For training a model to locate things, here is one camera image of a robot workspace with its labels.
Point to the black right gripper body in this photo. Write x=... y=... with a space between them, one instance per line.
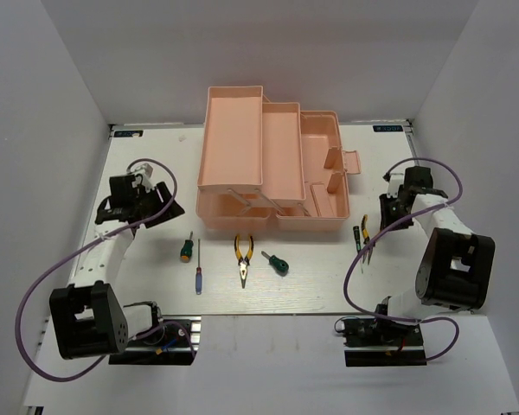
x=391 y=209

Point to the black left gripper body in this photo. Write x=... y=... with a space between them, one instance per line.
x=149 y=202

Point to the black green precision screwdriver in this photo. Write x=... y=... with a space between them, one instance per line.
x=357 y=238

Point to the small yellow pliers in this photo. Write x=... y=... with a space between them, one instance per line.
x=366 y=258

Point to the pink plastic toolbox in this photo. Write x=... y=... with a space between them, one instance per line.
x=271 y=164

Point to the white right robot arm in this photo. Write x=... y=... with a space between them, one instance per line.
x=454 y=272

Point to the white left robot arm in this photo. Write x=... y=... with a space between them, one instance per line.
x=87 y=316

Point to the green stubby screwdriver orange cap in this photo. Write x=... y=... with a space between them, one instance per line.
x=186 y=251

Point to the large yellow needle-nose pliers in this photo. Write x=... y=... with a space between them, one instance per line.
x=243 y=259

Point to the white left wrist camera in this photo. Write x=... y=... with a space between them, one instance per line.
x=141 y=176

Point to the blue handled thin screwdriver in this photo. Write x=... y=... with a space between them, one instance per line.
x=198 y=270

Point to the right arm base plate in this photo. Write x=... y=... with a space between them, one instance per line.
x=370 y=342

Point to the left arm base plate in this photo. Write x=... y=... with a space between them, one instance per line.
x=174 y=345

